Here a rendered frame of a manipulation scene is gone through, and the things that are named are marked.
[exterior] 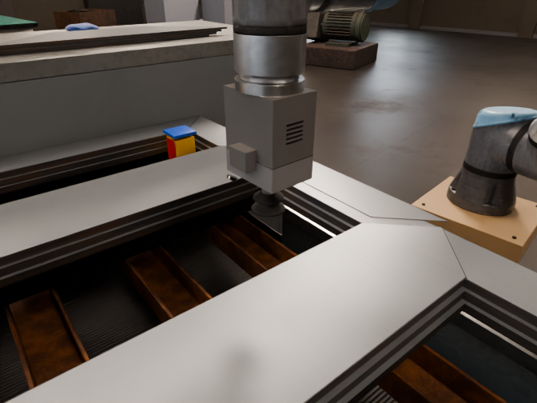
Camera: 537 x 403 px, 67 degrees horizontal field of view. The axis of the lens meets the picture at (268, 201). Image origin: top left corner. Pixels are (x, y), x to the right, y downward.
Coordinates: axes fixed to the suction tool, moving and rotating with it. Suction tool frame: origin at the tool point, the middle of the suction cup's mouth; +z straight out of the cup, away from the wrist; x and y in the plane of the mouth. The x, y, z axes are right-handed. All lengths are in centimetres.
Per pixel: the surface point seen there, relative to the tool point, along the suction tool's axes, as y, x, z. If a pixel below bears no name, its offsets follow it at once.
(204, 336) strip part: 3.8, -12.9, 10.4
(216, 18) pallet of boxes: -284, 186, 6
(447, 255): 14.3, 22.5, 10.1
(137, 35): -82, 23, -11
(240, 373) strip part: 10.5, -12.8, 10.3
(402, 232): 6.5, 22.9, 10.1
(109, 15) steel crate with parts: -865, 321, 44
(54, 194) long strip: -43.6, -15.3, 10.5
